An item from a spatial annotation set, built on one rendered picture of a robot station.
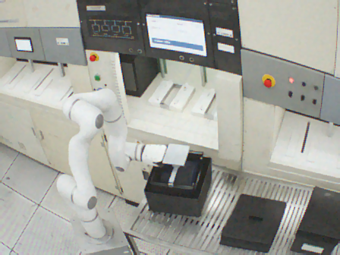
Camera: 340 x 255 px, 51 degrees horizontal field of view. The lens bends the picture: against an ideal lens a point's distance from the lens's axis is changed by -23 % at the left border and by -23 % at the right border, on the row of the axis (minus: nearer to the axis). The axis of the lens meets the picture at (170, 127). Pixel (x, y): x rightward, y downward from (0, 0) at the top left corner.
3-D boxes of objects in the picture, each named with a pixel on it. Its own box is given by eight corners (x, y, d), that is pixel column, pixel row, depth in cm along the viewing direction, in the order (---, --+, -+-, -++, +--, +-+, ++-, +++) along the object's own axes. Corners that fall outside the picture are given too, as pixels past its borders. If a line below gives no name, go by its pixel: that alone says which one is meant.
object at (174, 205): (162, 171, 243) (158, 150, 231) (212, 177, 236) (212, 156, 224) (148, 210, 224) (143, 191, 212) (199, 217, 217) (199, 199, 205)
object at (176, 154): (168, 174, 240) (160, 132, 218) (205, 178, 235) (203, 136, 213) (155, 208, 224) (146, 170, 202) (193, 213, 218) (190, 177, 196)
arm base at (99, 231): (86, 247, 206) (76, 231, 194) (77, 221, 220) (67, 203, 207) (118, 240, 210) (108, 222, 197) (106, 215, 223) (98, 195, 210)
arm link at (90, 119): (77, 195, 199) (101, 210, 191) (61, 200, 189) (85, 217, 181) (85, 96, 182) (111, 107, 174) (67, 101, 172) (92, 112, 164)
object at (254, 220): (218, 243, 202) (218, 232, 193) (239, 203, 221) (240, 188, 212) (268, 253, 192) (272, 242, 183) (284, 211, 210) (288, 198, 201)
